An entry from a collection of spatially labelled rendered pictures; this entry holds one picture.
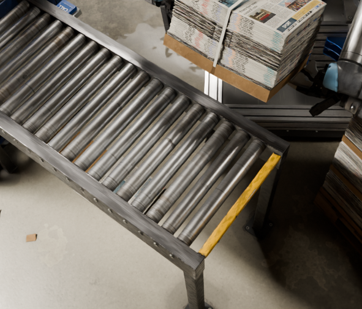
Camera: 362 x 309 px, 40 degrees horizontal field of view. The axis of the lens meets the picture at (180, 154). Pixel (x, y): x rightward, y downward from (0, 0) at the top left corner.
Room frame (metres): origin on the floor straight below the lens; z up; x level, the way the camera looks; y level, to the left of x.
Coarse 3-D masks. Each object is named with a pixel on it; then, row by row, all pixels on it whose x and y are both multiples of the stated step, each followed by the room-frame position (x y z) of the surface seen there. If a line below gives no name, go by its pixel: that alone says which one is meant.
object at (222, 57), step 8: (232, 0) 1.05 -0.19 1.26; (248, 0) 1.06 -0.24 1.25; (256, 0) 1.07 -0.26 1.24; (224, 8) 1.01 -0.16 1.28; (240, 8) 1.01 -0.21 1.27; (224, 16) 1.00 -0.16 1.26; (232, 16) 0.99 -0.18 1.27; (232, 24) 0.98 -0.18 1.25; (216, 32) 1.00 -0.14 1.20; (232, 32) 0.97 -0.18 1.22; (216, 40) 0.99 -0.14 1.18; (224, 40) 0.97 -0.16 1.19; (216, 48) 0.98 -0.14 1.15; (224, 48) 0.97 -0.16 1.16; (208, 56) 0.98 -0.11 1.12; (224, 56) 0.95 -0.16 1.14; (224, 64) 0.94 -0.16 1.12
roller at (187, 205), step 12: (240, 132) 0.89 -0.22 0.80; (228, 144) 0.85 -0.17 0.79; (240, 144) 0.85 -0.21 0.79; (228, 156) 0.80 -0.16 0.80; (216, 168) 0.76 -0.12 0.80; (204, 180) 0.72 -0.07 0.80; (216, 180) 0.73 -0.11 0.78; (192, 192) 0.68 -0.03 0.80; (204, 192) 0.68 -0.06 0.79; (180, 204) 0.65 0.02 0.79; (192, 204) 0.64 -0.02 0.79; (168, 216) 0.61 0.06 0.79; (180, 216) 0.60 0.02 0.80; (168, 228) 0.57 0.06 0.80
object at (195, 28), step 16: (176, 0) 1.11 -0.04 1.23; (192, 0) 1.07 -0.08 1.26; (208, 0) 1.05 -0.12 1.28; (224, 0) 1.05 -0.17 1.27; (176, 16) 1.09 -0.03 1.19; (192, 16) 1.06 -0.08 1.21; (208, 16) 1.03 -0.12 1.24; (176, 32) 1.07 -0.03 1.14; (192, 32) 1.04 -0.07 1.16; (208, 32) 1.01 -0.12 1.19; (192, 48) 1.02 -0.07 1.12; (208, 48) 0.99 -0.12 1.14
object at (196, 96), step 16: (32, 0) 1.64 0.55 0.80; (64, 16) 1.53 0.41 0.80; (80, 32) 1.43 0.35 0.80; (96, 32) 1.42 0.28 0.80; (112, 48) 1.33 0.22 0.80; (128, 48) 1.32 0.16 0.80; (144, 64) 1.24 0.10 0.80; (160, 80) 1.15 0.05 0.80; (176, 80) 1.14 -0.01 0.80; (176, 96) 1.10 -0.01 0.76; (192, 96) 1.06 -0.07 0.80; (208, 96) 1.06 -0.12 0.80; (208, 112) 1.00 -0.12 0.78; (224, 112) 0.98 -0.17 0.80; (240, 128) 0.91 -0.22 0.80; (256, 128) 0.90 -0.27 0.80; (272, 144) 0.83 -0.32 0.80; (288, 144) 0.82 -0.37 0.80
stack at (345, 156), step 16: (352, 128) 0.91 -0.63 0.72; (336, 160) 0.91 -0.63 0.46; (352, 160) 0.86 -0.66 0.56; (336, 176) 0.89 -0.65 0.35; (352, 176) 0.83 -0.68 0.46; (320, 192) 0.92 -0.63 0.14; (336, 192) 0.86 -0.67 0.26; (352, 192) 0.81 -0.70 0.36; (320, 208) 0.88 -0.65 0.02; (352, 208) 0.77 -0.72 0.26; (336, 224) 0.79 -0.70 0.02; (352, 240) 0.70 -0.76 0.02
